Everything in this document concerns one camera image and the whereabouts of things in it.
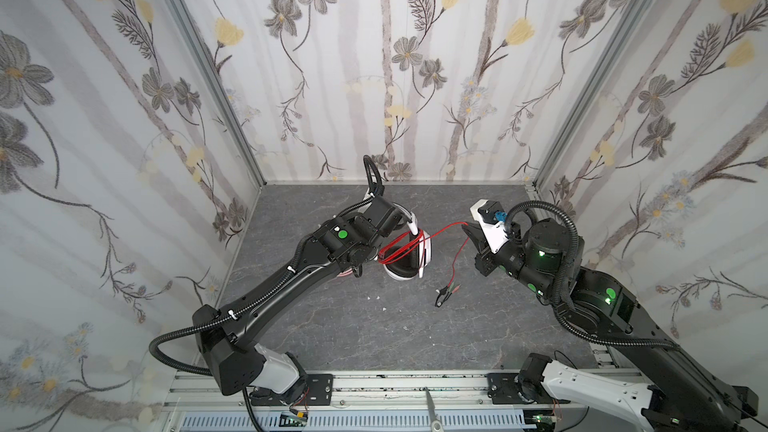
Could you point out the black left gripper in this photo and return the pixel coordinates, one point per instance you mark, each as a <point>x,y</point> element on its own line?
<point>387,216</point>

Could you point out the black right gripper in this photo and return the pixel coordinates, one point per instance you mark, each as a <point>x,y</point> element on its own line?
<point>486,247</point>

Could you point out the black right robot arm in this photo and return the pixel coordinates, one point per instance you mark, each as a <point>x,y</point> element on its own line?
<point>679,393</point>

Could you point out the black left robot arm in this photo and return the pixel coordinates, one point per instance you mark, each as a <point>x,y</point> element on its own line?
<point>224,343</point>

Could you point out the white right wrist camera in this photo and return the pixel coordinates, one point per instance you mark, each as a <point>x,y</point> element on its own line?
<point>491,217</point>

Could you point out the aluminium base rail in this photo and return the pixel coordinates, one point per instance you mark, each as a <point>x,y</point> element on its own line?
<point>431,391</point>

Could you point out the white perforated cable duct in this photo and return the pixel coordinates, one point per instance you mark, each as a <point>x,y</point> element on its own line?
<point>371,420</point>

